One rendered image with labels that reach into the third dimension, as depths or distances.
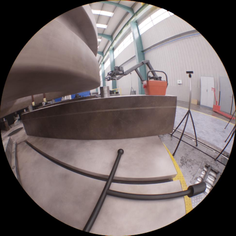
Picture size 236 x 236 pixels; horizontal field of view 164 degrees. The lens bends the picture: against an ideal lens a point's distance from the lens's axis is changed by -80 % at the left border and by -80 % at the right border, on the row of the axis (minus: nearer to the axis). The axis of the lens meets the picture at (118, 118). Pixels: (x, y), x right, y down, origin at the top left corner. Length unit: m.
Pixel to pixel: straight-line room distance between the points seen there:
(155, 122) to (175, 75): 7.28
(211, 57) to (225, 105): 3.18
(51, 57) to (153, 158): 0.74
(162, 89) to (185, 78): 6.72
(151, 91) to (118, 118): 0.35
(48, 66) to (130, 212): 0.63
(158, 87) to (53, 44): 0.73
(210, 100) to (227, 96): 1.48
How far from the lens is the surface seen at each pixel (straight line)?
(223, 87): 6.82
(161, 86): 0.74
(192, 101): 6.59
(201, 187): 0.52
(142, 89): 9.87
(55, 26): 0.47
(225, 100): 6.79
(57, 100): 6.56
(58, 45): 0.42
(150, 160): 0.57
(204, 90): 6.36
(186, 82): 7.38
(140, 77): 1.81
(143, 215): 0.42
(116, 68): 1.18
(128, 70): 1.20
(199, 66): 7.26
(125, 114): 0.67
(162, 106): 0.75
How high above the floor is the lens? 0.73
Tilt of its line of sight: 19 degrees down
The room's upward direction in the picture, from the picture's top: 5 degrees counter-clockwise
